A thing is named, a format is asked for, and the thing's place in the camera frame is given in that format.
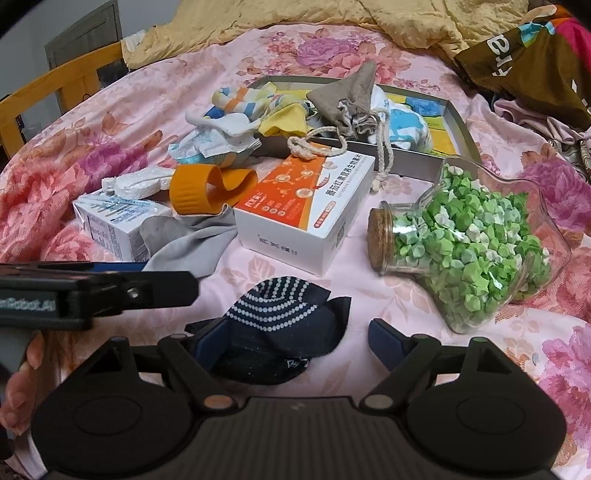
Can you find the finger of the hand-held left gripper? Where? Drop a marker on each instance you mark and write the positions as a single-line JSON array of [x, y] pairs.
[[115, 266], [138, 288]]

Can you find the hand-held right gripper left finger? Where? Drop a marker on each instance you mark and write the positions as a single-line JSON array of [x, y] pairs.
[[210, 346]]

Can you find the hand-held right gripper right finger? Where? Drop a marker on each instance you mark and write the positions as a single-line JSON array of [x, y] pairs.
[[388, 341]]

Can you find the grey cloth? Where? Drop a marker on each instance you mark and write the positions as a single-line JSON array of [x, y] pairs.
[[184, 240]]

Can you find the navy dotted sock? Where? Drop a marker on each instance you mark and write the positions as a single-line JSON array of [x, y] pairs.
[[277, 332]]

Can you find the white foam piece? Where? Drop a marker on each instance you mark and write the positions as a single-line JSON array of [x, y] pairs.
[[134, 184]]

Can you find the grey metal tray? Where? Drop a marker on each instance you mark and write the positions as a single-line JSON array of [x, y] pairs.
[[415, 167]]

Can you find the white cotton cloth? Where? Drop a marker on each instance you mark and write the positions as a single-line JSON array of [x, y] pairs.
[[231, 124]]

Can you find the striped sock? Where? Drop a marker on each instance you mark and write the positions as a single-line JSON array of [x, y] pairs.
[[240, 99]]

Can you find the person's left hand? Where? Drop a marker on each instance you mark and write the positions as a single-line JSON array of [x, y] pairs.
[[14, 397]]

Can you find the white and blue carton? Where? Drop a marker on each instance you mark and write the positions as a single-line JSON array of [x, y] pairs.
[[106, 226]]

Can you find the cork stopper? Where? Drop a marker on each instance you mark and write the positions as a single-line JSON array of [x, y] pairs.
[[381, 235]]

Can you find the glass jar of green stars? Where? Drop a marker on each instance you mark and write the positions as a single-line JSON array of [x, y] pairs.
[[461, 258]]

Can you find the white and orange box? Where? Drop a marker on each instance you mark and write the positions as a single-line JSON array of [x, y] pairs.
[[295, 230]]

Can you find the pink floral bedsheet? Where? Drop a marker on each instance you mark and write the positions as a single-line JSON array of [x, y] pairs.
[[138, 106]]

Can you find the white pillow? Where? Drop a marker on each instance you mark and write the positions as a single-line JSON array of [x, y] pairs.
[[134, 41]]

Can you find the grey door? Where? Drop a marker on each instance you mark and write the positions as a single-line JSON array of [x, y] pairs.
[[83, 32]]

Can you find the ornate patterned blanket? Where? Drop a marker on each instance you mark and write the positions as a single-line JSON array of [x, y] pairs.
[[584, 157]]

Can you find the brown colourful printed cloth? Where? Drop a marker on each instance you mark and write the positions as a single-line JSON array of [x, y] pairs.
[[531, 69]]

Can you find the yellow dotted quilt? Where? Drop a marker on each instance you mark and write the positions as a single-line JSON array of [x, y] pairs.
[[323, 18]]

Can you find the wooden bed frame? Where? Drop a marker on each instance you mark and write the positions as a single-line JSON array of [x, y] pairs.
[[69, 74]]

